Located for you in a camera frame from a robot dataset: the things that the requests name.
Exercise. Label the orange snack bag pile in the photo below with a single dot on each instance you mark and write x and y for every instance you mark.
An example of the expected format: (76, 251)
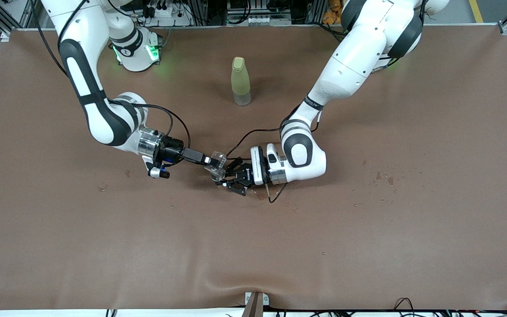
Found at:
(333, 13)

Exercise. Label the brown table mat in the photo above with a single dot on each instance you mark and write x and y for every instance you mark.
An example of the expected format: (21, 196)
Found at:
(253, 246)

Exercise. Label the yellow-green frosted bottle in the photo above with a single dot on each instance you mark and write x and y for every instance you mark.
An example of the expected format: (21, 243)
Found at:
(240, 79)

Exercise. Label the white power strip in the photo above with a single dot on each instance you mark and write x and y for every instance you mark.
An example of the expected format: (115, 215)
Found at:
(170, 17)

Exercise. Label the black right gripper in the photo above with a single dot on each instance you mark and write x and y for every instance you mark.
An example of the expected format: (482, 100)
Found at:
(173, 149)

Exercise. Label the white ported device box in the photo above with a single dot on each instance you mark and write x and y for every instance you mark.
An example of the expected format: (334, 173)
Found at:
(258, 20)

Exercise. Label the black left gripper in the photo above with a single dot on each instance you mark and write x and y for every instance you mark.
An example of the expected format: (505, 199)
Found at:
(245, 174)

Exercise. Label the brown post with white bracket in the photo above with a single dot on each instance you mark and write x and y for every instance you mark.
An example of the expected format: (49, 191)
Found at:
(254, 306)

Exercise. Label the clear glass beaker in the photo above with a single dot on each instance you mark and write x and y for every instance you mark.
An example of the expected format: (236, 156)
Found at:
(218, 160)

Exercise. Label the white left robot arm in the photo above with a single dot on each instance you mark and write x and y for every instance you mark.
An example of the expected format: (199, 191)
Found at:
(359, 57)

